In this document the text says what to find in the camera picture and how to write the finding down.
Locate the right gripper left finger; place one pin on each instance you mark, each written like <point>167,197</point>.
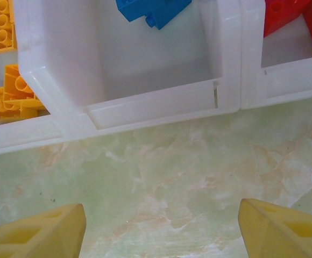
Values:
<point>37,236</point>

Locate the white plastic bin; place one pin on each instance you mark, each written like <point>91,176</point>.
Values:
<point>293,83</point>
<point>10,137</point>
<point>145,53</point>

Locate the blue lego brick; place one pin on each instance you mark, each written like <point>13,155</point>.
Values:
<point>169,16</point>
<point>134,8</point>

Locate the red lego brick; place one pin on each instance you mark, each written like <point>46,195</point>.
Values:
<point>282,16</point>

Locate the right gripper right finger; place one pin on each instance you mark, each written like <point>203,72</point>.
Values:
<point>279,233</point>

